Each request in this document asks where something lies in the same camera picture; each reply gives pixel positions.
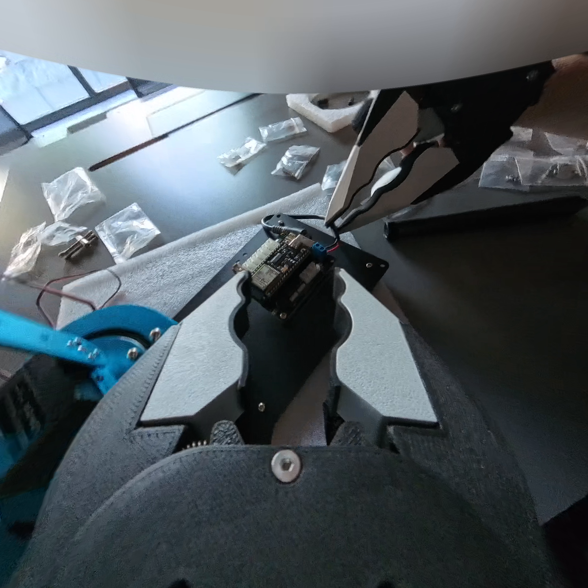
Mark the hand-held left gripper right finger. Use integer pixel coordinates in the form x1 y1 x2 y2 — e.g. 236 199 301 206
327 268 439 445

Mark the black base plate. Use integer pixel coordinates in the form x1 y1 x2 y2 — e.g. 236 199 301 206
177 212 390 444

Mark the white foam sheet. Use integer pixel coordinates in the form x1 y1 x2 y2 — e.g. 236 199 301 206
57 183 577 525

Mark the small clear parts bag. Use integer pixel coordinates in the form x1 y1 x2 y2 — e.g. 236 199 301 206
258 117 307 143
217 136 267 174
271 145 321 181

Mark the torn clear plastic bag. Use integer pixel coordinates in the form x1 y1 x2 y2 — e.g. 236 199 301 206
4 222 88 278

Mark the person's right hand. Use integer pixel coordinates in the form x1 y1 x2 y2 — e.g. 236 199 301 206
511 53 588 135

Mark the red black servo cable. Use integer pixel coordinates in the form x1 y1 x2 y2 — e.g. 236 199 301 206
37 268 123 330

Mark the grey desk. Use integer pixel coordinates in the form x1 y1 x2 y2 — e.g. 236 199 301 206
0 89 588 588

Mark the black circuit board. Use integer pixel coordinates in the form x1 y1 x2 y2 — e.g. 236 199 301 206
232 232 336 321

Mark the crumpled clear plastic bag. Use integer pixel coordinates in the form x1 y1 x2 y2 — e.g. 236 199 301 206
41 167 106 221

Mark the black power cable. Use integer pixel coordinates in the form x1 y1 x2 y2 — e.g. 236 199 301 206
261 213 343 251

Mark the black screwdriver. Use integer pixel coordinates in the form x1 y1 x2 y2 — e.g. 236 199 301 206
383 195 588 240

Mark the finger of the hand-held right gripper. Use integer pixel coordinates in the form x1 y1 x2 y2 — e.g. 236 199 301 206
324 89 422 227
339 143 461 230

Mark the cluster of labelled screw bags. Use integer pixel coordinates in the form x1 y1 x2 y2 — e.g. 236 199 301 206
479 126 588 190

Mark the white foam packing insert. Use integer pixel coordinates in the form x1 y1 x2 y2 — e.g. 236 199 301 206
286 91 375 134

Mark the metal cross wrench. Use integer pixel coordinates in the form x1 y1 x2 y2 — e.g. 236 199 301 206
59 231 99 262

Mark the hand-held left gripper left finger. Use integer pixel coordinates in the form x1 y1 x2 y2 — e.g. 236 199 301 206
139 273 250 424

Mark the clear bag with white label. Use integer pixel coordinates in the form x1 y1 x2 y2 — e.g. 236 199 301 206
321 160 348 191

